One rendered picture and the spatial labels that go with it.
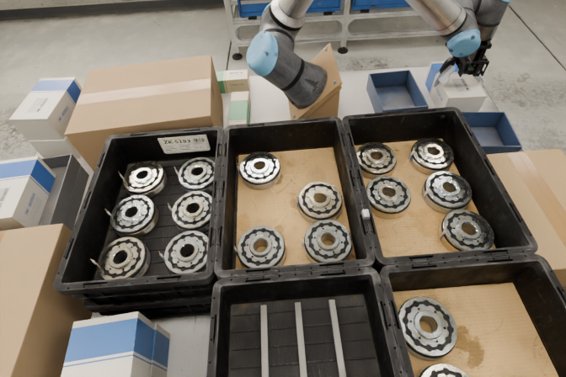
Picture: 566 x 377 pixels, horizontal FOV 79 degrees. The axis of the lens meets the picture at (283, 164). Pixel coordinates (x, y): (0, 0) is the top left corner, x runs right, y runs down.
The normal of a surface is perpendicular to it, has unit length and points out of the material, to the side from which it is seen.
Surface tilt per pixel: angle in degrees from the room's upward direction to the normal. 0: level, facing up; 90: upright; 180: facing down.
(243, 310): 0
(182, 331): 0
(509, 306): 0
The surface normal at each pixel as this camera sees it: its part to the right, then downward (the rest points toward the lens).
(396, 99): -0.06, -0.63
